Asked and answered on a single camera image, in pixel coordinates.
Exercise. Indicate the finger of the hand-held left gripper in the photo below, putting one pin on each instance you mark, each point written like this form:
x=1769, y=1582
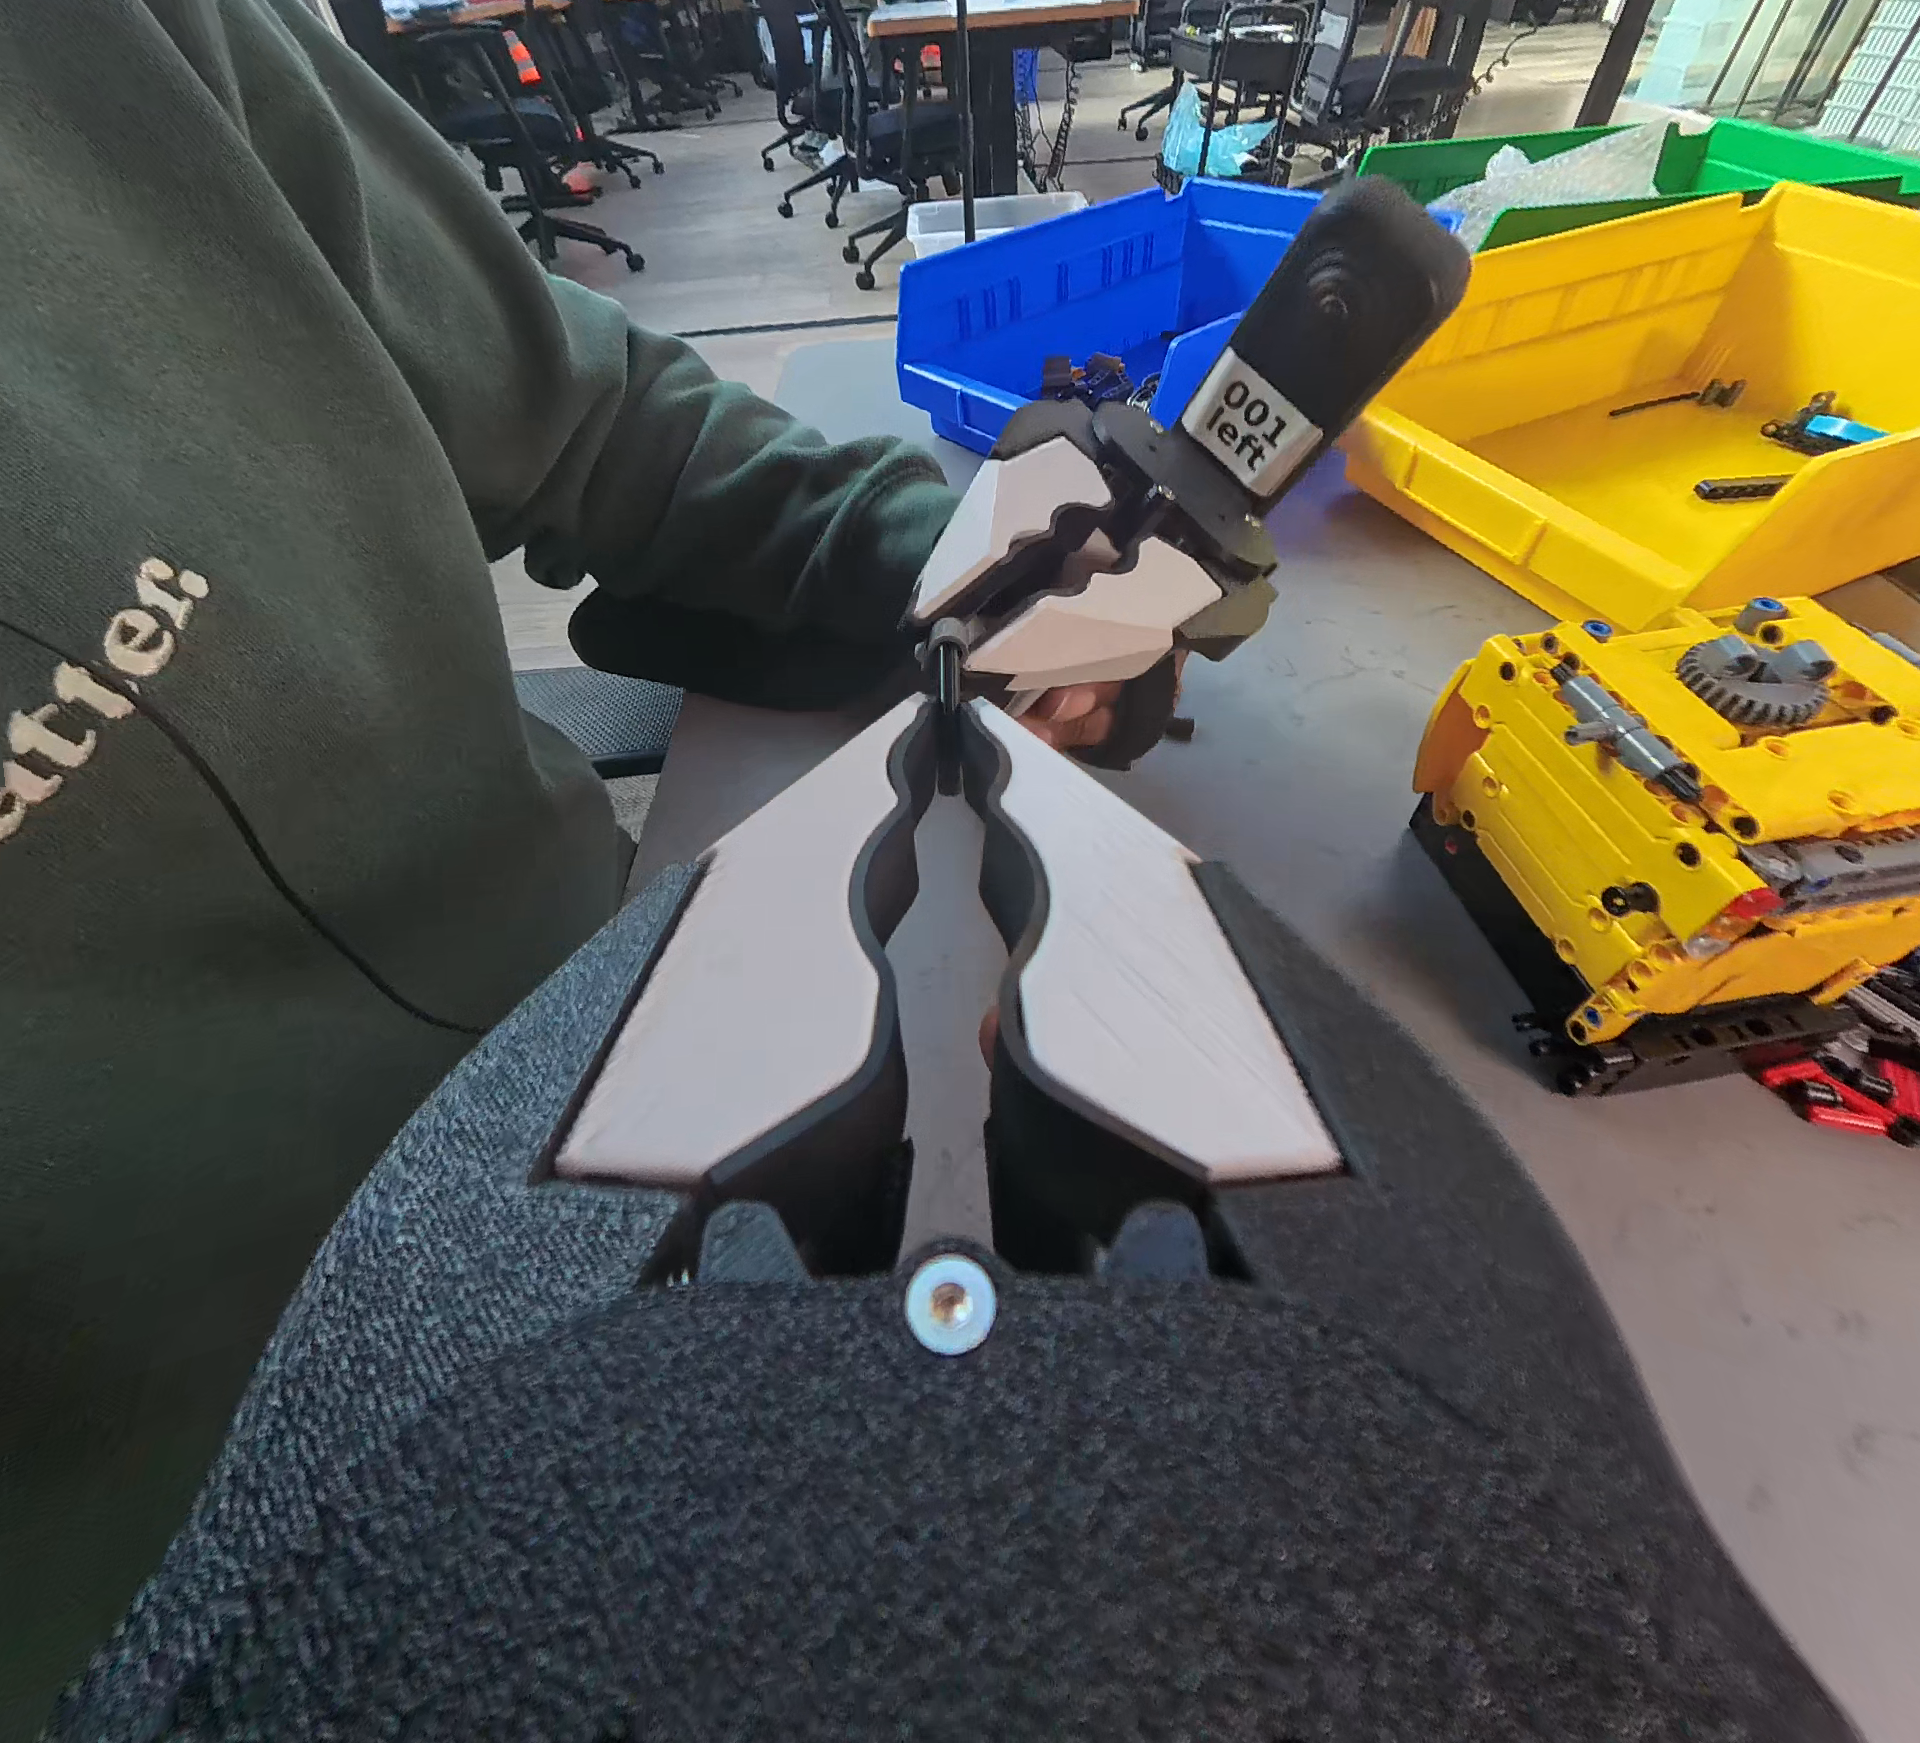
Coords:
x=1110, y=619
x=1021, y=513

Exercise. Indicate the grey lego elbow with axle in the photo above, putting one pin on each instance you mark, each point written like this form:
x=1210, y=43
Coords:
x=945, y=709

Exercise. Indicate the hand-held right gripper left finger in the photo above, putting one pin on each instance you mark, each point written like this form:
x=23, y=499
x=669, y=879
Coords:
x=751, y=1009

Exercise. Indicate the black lego beam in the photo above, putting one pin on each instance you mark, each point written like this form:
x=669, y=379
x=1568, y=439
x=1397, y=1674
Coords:
x=1740, y=489

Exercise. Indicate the clear bubble wrap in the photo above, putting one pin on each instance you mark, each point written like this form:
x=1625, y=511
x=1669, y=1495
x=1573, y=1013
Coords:
x=1561, y=177

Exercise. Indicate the dark desk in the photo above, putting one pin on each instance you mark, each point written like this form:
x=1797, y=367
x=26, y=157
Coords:
x=991, y=11

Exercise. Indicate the white plastic tub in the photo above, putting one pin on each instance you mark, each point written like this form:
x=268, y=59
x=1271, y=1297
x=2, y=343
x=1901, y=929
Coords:
x=991, y=221

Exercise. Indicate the black lego pieces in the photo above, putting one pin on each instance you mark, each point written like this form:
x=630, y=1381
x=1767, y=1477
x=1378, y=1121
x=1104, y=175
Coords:
x=1102, y=379

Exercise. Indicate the person's green hoodie torso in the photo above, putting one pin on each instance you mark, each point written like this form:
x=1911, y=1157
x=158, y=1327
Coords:
x=224, y=575

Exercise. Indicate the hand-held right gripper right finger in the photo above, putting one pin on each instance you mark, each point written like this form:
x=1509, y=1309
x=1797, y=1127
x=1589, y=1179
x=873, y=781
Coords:
x=1154, y=1009

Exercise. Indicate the person's left forearm green sleeve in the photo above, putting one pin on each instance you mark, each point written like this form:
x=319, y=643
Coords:
x=720, y=469

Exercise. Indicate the blue and black lego piece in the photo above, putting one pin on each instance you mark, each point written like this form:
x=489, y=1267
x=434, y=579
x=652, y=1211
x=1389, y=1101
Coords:
x=1838, y=429

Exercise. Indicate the yellow plastic bin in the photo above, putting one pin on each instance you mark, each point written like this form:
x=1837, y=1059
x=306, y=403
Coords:
x=1621, y=319

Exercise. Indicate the yellow lego vehicle model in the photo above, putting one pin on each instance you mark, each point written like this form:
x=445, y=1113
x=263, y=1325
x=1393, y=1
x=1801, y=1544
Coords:
x=1591, y=785

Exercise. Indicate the blue plastic bag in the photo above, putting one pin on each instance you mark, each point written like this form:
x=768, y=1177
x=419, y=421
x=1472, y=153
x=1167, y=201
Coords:
x=1215, y=139

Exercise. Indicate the black office chair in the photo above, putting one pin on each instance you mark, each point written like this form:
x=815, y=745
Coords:
x=1351, y=79
x=1200, y=19
x=773, y=19
x=885, y=139
x=511, y=123

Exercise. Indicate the black lego axle with connector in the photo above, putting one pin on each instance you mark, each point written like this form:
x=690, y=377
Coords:
x=1672, y=399

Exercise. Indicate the green plastic bin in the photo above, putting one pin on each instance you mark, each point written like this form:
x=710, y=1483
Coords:
x=1814, y=153

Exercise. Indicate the blue plastic bin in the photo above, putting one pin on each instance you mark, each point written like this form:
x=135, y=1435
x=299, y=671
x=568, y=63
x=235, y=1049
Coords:
x=1050, y=289

